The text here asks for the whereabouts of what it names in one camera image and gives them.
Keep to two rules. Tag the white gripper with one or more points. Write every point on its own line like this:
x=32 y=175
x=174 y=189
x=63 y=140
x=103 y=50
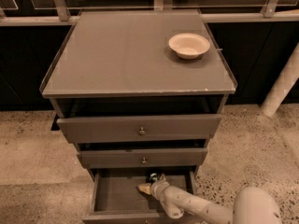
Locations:
x=156 y=188

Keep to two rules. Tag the green can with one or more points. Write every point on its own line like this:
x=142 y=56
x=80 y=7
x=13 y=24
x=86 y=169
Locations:
x=153 y=177

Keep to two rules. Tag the grey bottom drawer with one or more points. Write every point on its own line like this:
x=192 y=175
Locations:
x=117 y=199

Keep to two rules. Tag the grey drawer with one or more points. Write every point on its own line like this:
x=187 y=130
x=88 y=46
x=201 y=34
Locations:
x=125 y=129
x=164 y=157
x=117 y=199

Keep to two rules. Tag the brass top drawer knob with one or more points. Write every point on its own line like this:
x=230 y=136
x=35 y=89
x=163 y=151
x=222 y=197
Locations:
x=142 y=131

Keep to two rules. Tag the grey middle drawer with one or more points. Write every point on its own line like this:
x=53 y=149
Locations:
x=164 y=157

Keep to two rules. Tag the grey drawer cabinet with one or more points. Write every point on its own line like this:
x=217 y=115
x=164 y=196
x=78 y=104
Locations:
x=117 y=64

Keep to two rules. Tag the grey top drawer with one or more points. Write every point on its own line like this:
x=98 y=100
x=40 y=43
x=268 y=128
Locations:
x=125 y=129

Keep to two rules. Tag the white bowl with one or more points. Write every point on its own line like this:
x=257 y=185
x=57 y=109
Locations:
x=189 y=46

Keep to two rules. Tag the white post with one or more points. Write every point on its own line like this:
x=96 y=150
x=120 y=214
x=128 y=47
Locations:
x=283 y=85

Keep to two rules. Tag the metal railing frame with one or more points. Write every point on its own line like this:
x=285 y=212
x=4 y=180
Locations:
x=51 y=12

